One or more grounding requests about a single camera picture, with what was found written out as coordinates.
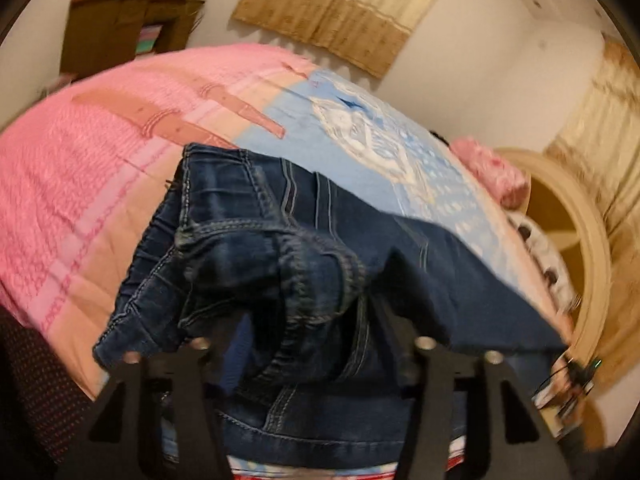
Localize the white black patterned pillow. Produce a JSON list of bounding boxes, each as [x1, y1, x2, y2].
[[506, 211, 582, 313]]

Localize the dark brown wooden cabinet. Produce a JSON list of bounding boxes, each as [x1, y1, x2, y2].
[[60, 0, 205, 79]]

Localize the pink floral pillow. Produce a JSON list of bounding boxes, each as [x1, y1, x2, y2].
[[449, 138, 530, 210]]

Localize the cream round wooden headboard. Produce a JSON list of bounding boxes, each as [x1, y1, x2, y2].
[[498, 148, 612, 364]]

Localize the pink and blue bedspread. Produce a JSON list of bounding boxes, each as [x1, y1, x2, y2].
[[0, 42, 576, 478]]

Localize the dark blue denim jeans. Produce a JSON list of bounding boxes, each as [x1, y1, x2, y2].
[[93, 144, 565, 469]]

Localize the beige patterned window curtain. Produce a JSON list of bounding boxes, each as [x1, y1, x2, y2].
[[232, 0, 435, 79]]

